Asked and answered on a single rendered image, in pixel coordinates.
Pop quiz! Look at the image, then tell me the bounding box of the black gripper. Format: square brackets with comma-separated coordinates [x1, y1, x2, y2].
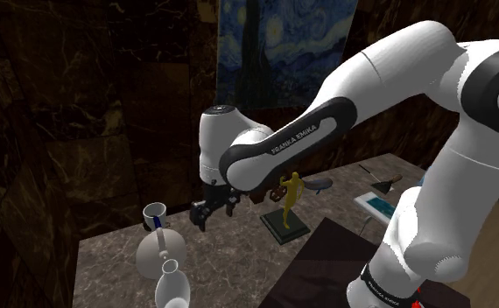
[190, 180, 242, 233]

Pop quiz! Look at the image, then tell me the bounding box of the white mug with blue mark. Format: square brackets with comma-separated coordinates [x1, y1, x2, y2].
[142, 201, 169, 232]

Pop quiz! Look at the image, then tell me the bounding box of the gold figure on dark base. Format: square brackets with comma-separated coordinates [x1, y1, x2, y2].
[259, 171, 312, 247]

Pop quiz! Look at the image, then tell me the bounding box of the white vase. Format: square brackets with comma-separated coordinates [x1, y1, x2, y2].
[154, 258, 192, 308]

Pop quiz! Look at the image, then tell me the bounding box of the dark trowel with wooden handle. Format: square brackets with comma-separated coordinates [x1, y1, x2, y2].
[357, 163, 404, 196]

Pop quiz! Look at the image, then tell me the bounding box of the blue starry night wall picture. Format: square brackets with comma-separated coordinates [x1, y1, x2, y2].
[214, 0, 360, 113]

